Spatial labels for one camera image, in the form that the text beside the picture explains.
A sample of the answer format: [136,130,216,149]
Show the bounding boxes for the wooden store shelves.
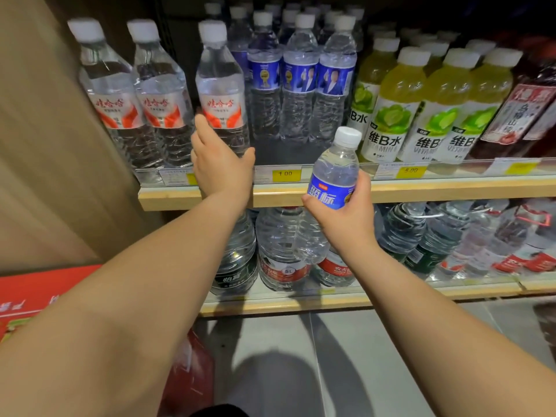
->
[0,0,556,320]

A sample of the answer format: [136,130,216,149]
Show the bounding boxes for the person's left forearm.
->
[0,203,248,417]

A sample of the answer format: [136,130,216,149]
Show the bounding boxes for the green label water jug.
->
[404,202,478,281]
[375,203,429,264]

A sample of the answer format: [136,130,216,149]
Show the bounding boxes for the row of blue label bottles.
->
[204,0,367,146]

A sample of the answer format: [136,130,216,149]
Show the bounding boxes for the black label water jug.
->
[210,210,260,297]

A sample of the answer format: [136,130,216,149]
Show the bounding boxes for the person's right forearm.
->
[336,240,556,417]

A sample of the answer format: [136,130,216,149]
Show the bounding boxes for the person's left hand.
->
[190,113,257,213]

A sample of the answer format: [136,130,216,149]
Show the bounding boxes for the red label water jug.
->
[310,245,358,288]
[255,207,313,293]

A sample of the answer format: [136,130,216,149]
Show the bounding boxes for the blue label water bottle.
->
[293,125,364,265]

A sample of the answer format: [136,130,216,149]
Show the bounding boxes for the red printed carton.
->
[0,264,105,343]

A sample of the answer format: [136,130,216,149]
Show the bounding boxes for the row of dark plum drinks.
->
[469,34,556,161]

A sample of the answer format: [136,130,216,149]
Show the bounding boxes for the red plastic package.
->
[158,327,216,417]

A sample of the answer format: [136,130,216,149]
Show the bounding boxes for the row of yellow vitamin drinks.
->
[347,25,524,166]

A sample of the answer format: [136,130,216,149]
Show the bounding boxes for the person's right hand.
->
[302,169,376,257]

